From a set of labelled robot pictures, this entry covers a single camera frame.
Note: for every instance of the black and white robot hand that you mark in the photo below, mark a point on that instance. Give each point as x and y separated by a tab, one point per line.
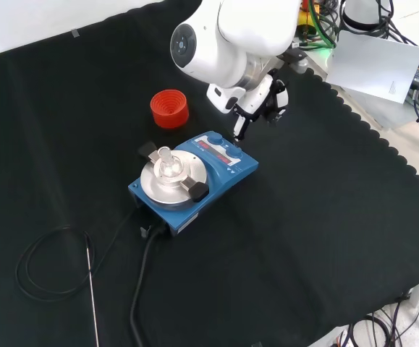
256	97

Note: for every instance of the heater with blue base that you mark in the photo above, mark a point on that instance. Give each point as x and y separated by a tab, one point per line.
231	164

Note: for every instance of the yellow stop button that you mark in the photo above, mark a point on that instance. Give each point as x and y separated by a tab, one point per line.
307	18

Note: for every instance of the clear round-bottom glass flask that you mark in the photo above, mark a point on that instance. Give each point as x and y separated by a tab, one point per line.
169	167

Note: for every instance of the pale board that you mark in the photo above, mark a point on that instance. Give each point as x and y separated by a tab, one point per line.
372	65

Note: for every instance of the black bench cloth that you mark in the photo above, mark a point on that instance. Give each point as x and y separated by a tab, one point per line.
303	217

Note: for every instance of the clear tape piece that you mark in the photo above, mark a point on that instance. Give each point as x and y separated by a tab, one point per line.
75	33

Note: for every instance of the thin steel probe rod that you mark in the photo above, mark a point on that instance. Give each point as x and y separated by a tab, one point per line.
92	289

